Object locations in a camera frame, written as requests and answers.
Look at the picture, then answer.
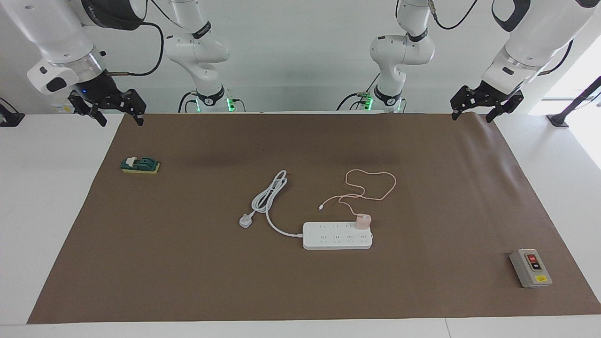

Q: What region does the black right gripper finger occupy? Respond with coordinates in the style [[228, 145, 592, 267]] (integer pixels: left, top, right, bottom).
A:
[[68, 92, 107, 126], [120, 89, 146, 126]]

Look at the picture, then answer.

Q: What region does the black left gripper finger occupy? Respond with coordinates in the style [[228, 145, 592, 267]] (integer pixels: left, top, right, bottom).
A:
[[486, 92, 524, 123], [451, 86, 478, 121]]

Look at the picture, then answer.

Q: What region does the pink USB cable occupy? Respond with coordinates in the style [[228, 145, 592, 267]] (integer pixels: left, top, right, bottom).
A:
[[317, 169, 397, 219]]

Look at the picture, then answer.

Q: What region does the white power strip with cord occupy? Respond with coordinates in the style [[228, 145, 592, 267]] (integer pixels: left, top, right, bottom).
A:
[[239, 170, 374, 250]]

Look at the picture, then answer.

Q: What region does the black slanted stand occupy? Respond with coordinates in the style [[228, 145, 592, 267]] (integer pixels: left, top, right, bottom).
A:
[[546, 76, 601, 128]]

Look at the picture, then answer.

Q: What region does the brown paper table mat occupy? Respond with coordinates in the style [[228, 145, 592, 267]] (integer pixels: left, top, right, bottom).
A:
[[27, 113, 601, 324]]

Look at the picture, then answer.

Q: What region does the black base cable right arm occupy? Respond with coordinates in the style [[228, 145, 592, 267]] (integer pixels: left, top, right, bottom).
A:
[[177, 92, 197, 113]]

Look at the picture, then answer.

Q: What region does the black base cable arm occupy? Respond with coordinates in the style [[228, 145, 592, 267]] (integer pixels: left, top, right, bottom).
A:
[[177, 92, 197, 113], [336, 73, 381, 111]]

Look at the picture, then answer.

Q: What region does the black cable along right arm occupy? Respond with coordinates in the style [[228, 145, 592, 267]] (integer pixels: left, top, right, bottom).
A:
[[104, 0, 175, 77]]

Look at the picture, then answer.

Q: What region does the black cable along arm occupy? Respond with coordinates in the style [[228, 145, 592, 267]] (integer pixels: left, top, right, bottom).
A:
[[104, 0, 175, 77], [430, 0, 574, 77]]

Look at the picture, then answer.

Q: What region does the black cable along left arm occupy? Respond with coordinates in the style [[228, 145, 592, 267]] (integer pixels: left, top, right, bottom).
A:
[[430, 0, 574, 77]]

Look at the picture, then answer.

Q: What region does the black table clamp mount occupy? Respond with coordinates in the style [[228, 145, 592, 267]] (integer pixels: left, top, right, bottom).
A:
[[0, 98, 25, 127]]

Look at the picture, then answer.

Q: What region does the black base cable left arm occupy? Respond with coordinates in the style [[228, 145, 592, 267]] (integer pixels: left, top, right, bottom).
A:
[[336, 73, 381, 111]]

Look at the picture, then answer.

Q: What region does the grey push-button switch box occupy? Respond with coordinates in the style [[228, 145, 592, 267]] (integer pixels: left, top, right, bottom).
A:
[[509, 248, 553, 289]]

